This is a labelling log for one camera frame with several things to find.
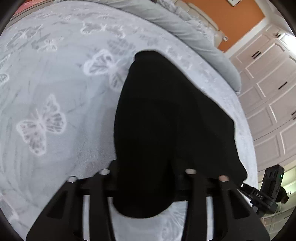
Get white wardrobe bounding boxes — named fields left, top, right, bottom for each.
left=230, top=24, right=295, bottom=237

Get grey patterned pillow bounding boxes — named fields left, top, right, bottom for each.
left=156, top=0, right=219, bottom=43

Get butterfly print bed sheet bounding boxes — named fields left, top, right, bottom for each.
left=1, top=1, right=257, bottom=238

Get black pants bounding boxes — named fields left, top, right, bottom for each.
left=113, top=51, right=247, bottom=218

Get grey rolled duvet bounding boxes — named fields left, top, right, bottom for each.
left=97, top=1, right=242, bottom=93

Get beige leather headboard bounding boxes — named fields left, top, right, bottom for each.
left=173, top=1, right=224, bottom=48

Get framed wall painting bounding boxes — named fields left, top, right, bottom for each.
left=227, top=0, right=241, bottom=6

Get pink topped drawer bench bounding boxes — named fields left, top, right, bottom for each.
left=14, top=0, right=44, bottom=16

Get person right hand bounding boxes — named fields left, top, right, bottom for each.
left=275, top=186, right=289, bottom=204

